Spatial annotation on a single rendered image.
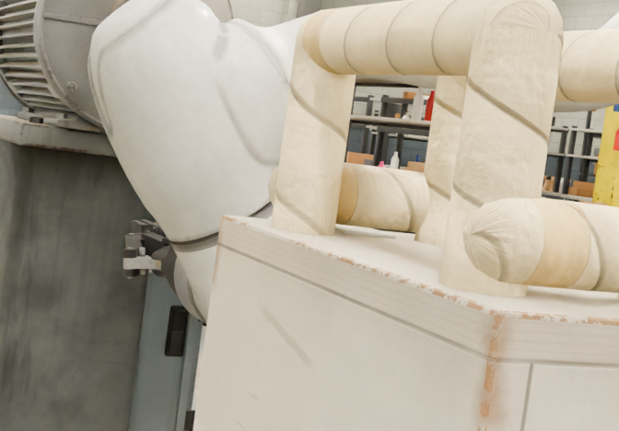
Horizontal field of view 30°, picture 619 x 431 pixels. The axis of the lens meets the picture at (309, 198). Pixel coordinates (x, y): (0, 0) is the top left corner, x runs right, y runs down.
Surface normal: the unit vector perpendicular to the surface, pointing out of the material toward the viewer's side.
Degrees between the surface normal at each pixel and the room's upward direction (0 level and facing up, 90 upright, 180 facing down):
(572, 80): 118
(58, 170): 107
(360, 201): 98
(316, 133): 90
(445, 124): 90
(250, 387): 90
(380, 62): 136
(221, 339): 90
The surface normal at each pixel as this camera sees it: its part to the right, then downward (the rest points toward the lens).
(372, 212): 0.30, 0.52
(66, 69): 0.00, 0.33
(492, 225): -0.48, -0.22
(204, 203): 0.06, 0.52
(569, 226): 0.41, -0.37
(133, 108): -0.37, 0.33
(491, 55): -0.61, -0.04
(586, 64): -0.92, 0.07
